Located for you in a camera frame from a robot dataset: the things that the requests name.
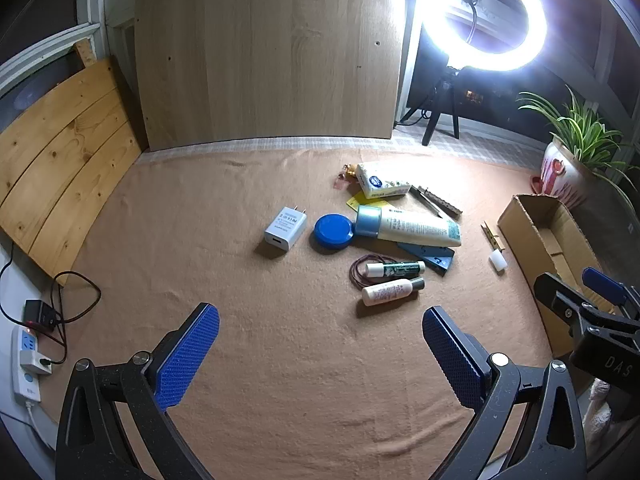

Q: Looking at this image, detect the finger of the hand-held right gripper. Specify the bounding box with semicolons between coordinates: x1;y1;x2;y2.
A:
533;272;618;338
582;267;640;321

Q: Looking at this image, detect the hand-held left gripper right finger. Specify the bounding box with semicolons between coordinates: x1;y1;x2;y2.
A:
421;305;588;480

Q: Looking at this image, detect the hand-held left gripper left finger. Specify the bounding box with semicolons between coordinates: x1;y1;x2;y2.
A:
55;303;221;480

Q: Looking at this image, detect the cardboard box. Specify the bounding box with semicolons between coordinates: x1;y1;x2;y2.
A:
496;194;621;321

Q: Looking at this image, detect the wooden clothespin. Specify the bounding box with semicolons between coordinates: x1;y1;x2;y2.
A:
481;221;507;252

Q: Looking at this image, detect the small white bottle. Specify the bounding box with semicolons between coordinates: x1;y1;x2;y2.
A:
362;277;426;307

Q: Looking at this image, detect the green lip balm stick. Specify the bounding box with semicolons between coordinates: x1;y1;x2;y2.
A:
364;260;426;278

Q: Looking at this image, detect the white lotion tube blue cap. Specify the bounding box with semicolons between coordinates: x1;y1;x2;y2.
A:
354;205;462;247

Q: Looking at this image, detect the silver patterned tube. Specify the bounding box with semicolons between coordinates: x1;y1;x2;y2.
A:
419;186;462;218

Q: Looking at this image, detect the black clear pen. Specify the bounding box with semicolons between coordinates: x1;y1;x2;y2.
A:
410;186;453;221

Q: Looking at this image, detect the blue round lid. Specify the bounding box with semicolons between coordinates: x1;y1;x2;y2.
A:
310;214;355;252

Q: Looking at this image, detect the patterned tissue pack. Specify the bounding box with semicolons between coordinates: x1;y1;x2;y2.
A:
356;161;412;200

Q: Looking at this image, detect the orange toy keychain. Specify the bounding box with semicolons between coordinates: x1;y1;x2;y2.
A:
336;164;360;191

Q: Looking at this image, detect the white and red flowerpot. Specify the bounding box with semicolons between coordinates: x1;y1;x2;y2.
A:
540;135;596;208

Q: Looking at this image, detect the white plug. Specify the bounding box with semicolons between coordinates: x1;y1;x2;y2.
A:
20;351;54;376

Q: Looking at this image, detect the black power adapter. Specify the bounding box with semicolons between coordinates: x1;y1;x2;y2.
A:
24;300;58;332

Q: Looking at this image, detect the green spider plant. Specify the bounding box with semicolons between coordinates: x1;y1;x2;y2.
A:
516;85;640;201

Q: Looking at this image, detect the white power strip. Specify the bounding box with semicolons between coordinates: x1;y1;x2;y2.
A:
11;325;53;406

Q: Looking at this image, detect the pine slat panel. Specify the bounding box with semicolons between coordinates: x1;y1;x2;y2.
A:
0;55;148;286

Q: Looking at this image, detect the large light wood board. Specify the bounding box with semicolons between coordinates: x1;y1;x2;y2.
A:
134;0;407;152

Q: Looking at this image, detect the small wooden strip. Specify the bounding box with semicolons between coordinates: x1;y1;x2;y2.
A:
74;40;97;68

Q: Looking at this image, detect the black cable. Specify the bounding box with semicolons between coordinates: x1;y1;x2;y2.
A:
0;242;102;366

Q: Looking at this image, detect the brown hair tie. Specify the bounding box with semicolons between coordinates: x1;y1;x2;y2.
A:
349;254;401;290

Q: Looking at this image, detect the white wall charger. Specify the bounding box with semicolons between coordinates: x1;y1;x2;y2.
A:
263;204;307;256

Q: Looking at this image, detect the white power cord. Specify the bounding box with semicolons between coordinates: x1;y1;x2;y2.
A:
22;400;56;453

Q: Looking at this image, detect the white ring light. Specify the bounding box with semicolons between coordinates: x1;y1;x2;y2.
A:
415;0;548;73

